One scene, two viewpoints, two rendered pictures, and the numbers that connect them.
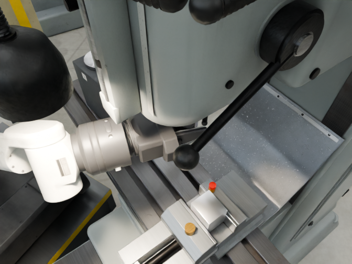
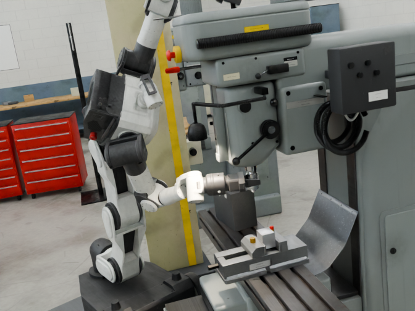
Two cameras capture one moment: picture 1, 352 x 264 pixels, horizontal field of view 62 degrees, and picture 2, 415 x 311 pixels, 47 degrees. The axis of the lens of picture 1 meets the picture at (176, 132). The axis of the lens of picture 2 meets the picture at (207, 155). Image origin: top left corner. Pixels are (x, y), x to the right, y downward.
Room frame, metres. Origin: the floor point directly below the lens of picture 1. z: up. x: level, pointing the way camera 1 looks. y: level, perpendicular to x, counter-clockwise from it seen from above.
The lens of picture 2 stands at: (-1.38, -0.55, 1.83)
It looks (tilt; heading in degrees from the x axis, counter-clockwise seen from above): 15 degrees down; 22
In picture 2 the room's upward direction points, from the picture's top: 7 degrees counter-clockwise
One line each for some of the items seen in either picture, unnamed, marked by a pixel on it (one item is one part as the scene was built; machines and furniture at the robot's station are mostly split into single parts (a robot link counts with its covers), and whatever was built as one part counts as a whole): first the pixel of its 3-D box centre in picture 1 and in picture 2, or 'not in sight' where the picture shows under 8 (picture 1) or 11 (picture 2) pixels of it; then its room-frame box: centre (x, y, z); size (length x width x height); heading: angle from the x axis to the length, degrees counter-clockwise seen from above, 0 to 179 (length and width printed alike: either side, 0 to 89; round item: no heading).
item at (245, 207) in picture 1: (196, 229); (260, 252); (0.24, -0.05, 0.97); 0.35 x 0.15 x 0.11; 127
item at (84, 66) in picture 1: (115, 91); (233, 202); (0.65, 0.19, 1.01); 0.22 x 0.12 x 0.20; 44
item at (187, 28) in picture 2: not in sight; (240, 31); (0.35, -0.03, 1.81); 0.47 x 0.26 x 0.16; 126
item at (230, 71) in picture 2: not in sight; (251, 66); (0.36, -0.05, 1.68); 0.34 x 0.24 x 0.10; 126
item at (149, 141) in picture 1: (135, 138); (229, 183); (0.31, 0.07, 1.23); 0.13 x 0.12 x 0.10; 20
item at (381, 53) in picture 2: not in sight; (362, 77); (0.24, -0.46, 1.62); 0.20 x 0.09 x 0.21; 126
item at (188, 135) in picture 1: (190, 136); (252, 182); (0.31, -0.03, 1.23); 0.06 x 0.02 x 0.03; 110
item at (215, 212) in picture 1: (207, 212); (265, 238); (0.26, -0.07, 1.02); 0.06 x 0.05 x 0.06; 37
